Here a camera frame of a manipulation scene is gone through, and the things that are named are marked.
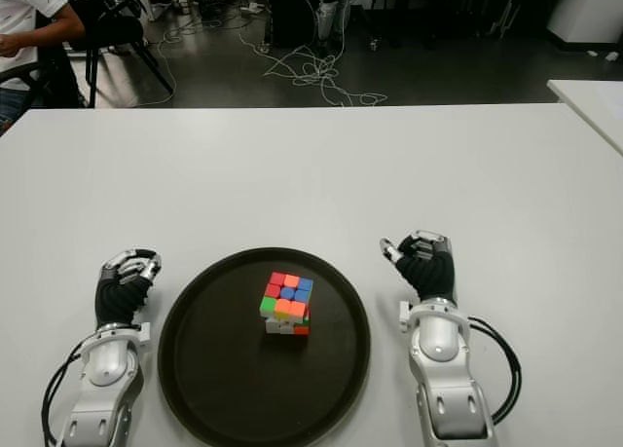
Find black chair with slanted legs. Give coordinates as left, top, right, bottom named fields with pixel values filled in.
left=62, top=0, right=175, bottom=108

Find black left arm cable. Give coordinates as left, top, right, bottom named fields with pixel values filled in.
left=41, top=337, right=98, bottom=447

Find white cabinet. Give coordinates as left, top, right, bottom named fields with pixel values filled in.
left=544, top=0, right=623, bottom=44

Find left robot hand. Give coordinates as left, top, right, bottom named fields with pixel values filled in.
left=93, top=246, right=163, bottom=329

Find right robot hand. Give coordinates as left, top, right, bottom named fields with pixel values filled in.
left=379, top=229, right=458, bottom=303

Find white cable by chair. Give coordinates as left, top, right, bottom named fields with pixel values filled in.
left=130, top=25, right=176, bottom=108

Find seated person white polo shirt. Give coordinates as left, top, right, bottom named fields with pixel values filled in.
left=0, top=0, right=87, bottom=131

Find black office chair armrest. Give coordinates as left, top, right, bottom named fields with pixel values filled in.
left=0, top=52, right=89, bottom=110

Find round dark brown plate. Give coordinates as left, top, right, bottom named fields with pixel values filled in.
left=157, top=245, right=372, bottom=447

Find white side table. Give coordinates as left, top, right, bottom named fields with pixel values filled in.
left=546, top=78, right=623, bottom=157

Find folded metal stand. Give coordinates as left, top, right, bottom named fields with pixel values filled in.
left=489, top=0, right=520, bottom=39

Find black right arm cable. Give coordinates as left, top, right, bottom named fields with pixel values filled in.
left=466, top=315, right=523, bottom=427

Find multicoloured Rubik's cube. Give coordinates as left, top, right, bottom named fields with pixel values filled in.
left=259, top=271, right=315, bottom=337

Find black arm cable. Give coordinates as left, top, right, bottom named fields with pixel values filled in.
left=41, top=337, right=98, bottom=447
left=466, top=315, right=523, bottom=427

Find tangled white floor cable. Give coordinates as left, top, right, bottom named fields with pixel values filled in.
left=238, top=30, right=389, bottom=108

